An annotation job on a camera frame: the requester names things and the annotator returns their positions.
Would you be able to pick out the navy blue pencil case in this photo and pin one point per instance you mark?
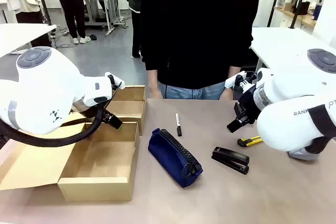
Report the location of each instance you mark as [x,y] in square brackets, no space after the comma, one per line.
[170,155]

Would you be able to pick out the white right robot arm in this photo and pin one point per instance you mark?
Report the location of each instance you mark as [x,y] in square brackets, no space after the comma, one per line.
[294,103]

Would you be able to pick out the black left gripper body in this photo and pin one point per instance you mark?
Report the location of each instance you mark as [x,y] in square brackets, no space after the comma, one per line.
[88,111]

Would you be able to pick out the small brown cardboard carton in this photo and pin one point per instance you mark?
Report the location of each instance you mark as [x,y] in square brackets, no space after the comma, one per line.
[291,2]

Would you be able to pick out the white marker with black cap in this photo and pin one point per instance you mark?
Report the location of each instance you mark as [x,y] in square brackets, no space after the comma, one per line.
[178,123]

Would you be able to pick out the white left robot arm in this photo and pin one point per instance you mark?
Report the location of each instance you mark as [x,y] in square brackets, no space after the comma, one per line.
[44,90]

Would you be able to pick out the small open cardboard box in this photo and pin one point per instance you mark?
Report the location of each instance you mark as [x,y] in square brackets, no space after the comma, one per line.
[131,108]

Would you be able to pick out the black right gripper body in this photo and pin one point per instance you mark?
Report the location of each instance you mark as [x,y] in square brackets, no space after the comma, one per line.
[248,108]

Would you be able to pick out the dark blue bottle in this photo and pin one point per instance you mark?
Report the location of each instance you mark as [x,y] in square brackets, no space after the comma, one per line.
[317,11]

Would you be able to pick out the large open cardboard box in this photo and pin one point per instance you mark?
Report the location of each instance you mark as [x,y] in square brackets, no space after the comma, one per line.
[99,155]

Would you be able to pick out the grey workbench with wooden top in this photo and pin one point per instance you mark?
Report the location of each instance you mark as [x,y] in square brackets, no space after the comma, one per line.
[105,6]

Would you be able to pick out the person's black hoodie torso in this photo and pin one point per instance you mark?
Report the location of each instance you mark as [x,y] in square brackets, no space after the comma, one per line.
[199,24]

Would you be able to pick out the black stapler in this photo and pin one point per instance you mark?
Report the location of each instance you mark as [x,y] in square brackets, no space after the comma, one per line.
[231,158]

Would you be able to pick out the thick black stand pole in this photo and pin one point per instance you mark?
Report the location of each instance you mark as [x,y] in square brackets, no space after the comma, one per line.
[299,1]

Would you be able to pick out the white side table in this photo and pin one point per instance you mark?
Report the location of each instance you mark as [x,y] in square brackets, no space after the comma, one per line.
[21,36]

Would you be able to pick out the black box on shelf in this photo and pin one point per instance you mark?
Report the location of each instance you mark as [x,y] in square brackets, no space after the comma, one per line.
[304,8]

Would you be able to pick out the person's right hand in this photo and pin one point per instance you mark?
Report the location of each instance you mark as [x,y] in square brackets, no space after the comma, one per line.
[155,91]

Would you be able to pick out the person's blue jeans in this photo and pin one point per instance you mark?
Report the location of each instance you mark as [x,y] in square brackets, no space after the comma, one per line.
[191,93]

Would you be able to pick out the person's right forearm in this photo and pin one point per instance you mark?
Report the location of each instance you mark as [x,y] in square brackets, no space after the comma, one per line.
[152,77]

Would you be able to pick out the black foot pedal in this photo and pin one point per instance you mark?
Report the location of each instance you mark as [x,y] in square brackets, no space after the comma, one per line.
[93,37]

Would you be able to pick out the yellow black utility knife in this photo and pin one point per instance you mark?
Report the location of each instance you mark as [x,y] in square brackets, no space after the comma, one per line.
[249,141]

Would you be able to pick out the grey small drawer unit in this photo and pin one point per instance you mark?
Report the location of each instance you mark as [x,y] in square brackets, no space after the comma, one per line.
[281,2]

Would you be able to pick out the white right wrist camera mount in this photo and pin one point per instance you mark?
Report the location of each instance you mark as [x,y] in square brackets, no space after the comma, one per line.
[232,81]

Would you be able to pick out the bystander in dark clothes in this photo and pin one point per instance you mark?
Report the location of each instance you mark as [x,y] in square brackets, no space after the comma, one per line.
[134,11]

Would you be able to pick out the person's left hand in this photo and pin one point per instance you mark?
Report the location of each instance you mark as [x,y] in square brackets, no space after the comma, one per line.
[227,95]

